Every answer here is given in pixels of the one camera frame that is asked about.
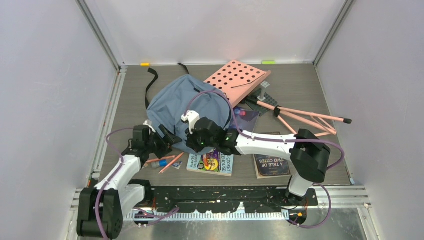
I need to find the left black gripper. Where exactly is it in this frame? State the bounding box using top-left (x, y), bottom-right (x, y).
top-left (145, 125), bottom-right (181, 159)

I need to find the Storey Treehouse colourful book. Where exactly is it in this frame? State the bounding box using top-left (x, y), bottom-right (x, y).
top-left (186, 149), bottom-right (234, 177)

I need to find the blue fabric backpack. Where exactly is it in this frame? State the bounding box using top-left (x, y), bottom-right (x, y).
top-left (145, 74), bottom-right (232, 154)

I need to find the dark blue bokeh book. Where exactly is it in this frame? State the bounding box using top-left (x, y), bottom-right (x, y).
top-left (229, 106), bottom-right (260, 132)

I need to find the Tale of Two Cities book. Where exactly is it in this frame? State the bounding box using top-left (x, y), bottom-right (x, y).
top-left (253, 132), bottom-right (292, 180)

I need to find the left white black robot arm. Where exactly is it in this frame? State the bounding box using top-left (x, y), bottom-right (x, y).
top-left (76, 120), bottom-right (182, 240)

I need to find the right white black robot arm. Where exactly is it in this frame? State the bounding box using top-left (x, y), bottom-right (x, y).
top-left (185, 117), bottom-right (331, 205)

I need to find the orange pencil short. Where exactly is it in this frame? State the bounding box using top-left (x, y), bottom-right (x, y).
top-left (146, 155), bottom-right (176, 164)

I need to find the blue grey glue stick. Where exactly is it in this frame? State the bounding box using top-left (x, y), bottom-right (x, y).
top-left (151, 159), bottom-right (168, 169)

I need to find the orange pencil long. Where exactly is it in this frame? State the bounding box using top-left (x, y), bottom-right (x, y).
top-left (159, 152), bottom-right (184, 174)

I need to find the dark grey lego plate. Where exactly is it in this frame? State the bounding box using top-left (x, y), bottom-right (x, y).
top-left (242, 80), bottom-right (278, 117)

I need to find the pink perforated music stand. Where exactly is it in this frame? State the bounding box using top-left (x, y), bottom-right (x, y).
top-left (204, 60), bottom-right (352, 137)

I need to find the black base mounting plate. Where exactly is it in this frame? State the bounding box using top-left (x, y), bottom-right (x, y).
top-left (136, 185), bottom-right (318, 214)

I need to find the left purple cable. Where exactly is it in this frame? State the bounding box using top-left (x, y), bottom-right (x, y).
top-left (94, 127), bottom-right (180, 240)

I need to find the purple cable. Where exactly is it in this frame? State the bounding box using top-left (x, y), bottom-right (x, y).
top-left (94, 127), bottom-right (180, 240)
top-left (183, 90), bottom-right (346, 230)

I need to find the aluminium front rail frame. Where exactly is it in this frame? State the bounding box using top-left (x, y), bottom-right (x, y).
top-left (69, 66), bottom-right (374, 223)

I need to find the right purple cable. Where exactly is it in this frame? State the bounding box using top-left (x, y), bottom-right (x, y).
top-left (183, 90), bottom-right (346, 230)

